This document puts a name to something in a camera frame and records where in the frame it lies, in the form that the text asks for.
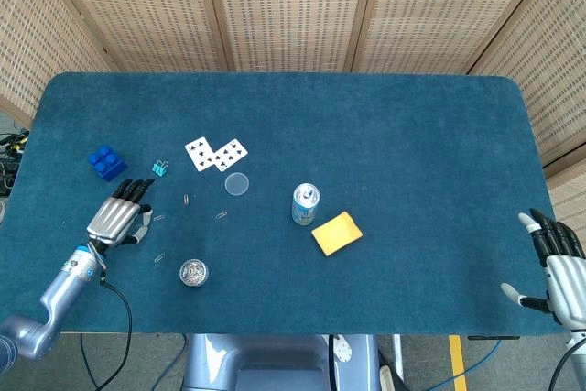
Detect white perforated bracket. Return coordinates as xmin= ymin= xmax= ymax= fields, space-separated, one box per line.
xmin=332 ymin=334 xmax=354 ymax=365

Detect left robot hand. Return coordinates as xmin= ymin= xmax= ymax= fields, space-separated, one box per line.
xmin=85 ymin=178 xmax=156 ymax=253

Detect clear round plastic lid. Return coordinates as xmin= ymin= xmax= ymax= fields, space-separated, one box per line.
xmin=224 ymin=171 xmax=251 ymax=198

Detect thin dark floor cable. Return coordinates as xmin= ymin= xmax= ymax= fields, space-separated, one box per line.
xmin=80 ymin=333 xmax=102 ymax=391

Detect grey-blue robot torso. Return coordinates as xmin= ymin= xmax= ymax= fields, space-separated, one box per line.
xmin=181 ymin=333 xmax=381 ymax=391

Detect blue floor cable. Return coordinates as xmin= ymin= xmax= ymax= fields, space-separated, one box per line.
xmin=438 ymin=339 xmax=505 ymax=384
xmin=154 ymin=334 xmax=190 ymax=391

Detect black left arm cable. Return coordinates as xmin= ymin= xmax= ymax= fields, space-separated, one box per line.
xmin=93 ymin=278 xmax=134 ymax=391

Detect clubs playing card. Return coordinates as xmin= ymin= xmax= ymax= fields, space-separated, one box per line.
xmin=184 ymin=136 xmax=217 ymax=173
xmin=211 ymin=137 xmax=250 ymax=174

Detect tangled black floor cables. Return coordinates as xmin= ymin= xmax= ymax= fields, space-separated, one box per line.
xmin=0 ymin=130 xmax=31 ymax=196

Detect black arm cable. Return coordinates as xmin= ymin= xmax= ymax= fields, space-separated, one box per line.
xmin=550 ymin=348 xmax=586 ymax=391
xmin=93 ymin=278 xmax=134 ymax=391

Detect blue carpet table cover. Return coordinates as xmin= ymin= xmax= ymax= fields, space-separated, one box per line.
xmin=0 ymin=71 xmax=565 ymax=336

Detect yellow sponge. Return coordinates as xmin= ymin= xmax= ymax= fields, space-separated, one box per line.
xmin=310 ymin=210 xmax=364 ymax=258

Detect container of paper clips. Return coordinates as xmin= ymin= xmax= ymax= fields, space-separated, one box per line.
xmin=178 ymin=258 xmax=211 ymax=288

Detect blue building block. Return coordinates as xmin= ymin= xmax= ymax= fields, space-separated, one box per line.
xmin=86 ymin=145 xmax=129 ymax=183

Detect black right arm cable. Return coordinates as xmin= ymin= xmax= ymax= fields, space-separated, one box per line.
xmin=550 ymin=348 xmax=586 ymax=391

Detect light blue drink can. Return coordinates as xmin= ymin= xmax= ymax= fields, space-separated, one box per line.
xmin=290 ymin=182 xmax=321 ymax=227

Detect woven rattan screen panel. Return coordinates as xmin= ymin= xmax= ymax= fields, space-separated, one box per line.
xmin=466 ymin=0 xmax=586 ymax=177
xmin=201 ymin=0 xmax=381 ymax=74
xmin=38 ymin=0 xmax=237 ymax=74
xmin=342 ymin=0 xmax=567 ymax=75
xmin=0 ymin=0 xmax=115 ymax=129
xmin=544 ymin=146 xmax=586 ymax=230

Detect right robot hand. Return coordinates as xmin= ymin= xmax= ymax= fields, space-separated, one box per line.
xmin=501 ymin=207 xmax=586 ymax=331

